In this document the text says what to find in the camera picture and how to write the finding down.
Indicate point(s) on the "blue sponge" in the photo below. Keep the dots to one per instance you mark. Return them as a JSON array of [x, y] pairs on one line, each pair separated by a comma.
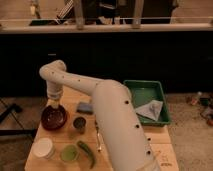
[[83, 107]]

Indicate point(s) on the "dark brown bowl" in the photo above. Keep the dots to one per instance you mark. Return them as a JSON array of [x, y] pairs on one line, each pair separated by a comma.
[[49, 108]]

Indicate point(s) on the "orange bowl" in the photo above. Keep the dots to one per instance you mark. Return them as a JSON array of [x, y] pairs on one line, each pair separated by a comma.
[[53, 120]]

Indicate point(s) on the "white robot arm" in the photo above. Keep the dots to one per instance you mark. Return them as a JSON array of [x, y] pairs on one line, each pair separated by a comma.
[[123, 135]]

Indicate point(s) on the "metal fork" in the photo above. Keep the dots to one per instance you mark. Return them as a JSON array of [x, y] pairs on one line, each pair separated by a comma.
[[99, 148]]

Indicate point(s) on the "green plastic tray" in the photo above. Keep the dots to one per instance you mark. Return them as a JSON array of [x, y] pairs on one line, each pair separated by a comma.
[[144, 92]]

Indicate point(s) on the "grey folded cloth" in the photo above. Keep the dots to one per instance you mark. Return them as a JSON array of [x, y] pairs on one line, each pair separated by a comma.
[[150, 110]]

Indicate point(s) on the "black stand legs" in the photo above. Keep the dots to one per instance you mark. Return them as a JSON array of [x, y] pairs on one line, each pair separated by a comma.
[[9, 123]]

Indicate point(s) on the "green chili pepper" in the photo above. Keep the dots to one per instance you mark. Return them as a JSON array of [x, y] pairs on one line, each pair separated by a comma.
[[82, 145]]

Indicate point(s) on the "small metal cup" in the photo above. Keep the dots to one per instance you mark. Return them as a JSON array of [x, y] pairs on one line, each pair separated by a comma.
[[79, 124]]

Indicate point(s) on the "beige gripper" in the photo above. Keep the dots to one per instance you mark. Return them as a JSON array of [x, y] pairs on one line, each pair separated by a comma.
[[54, 103]]

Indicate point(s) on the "green small bowl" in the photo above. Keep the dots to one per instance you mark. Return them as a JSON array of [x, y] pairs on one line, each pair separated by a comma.
[[69, 153]]

